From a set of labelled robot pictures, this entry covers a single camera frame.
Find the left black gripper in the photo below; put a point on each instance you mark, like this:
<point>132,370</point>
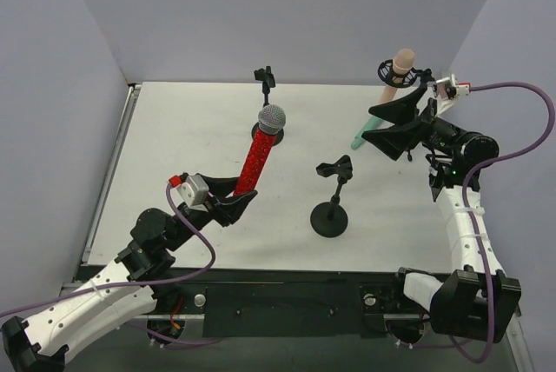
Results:
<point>213,205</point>

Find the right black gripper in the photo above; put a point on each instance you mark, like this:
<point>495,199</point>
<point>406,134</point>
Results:
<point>426,119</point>

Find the mint green microphone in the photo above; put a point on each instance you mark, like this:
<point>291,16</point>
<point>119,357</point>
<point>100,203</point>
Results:
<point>372,123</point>

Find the black tripod shock-mount stand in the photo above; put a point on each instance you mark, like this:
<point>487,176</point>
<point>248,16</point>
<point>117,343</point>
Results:
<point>411,82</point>

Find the pink microphone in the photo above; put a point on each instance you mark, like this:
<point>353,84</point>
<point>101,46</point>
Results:
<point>402,64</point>

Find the red glitter microphone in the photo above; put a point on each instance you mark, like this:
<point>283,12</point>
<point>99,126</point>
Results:
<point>271,119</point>

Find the black round-base clip stand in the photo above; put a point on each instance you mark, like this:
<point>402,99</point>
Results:
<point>329,219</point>

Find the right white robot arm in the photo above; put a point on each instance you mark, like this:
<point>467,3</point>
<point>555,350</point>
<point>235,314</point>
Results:
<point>478,299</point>

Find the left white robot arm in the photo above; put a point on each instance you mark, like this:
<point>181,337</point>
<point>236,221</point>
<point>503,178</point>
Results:
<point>131,284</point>

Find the black round-base rear stand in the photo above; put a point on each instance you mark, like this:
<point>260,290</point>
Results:
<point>267,79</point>

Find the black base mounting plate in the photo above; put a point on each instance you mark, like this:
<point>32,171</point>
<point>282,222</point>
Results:
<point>285,303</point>

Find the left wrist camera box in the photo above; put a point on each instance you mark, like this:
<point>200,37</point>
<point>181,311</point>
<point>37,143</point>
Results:
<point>192,189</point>

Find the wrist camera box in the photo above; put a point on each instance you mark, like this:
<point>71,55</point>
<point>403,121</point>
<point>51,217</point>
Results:
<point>447,87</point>
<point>192,189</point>

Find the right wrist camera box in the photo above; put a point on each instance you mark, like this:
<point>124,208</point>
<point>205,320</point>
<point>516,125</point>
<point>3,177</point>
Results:
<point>447,87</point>

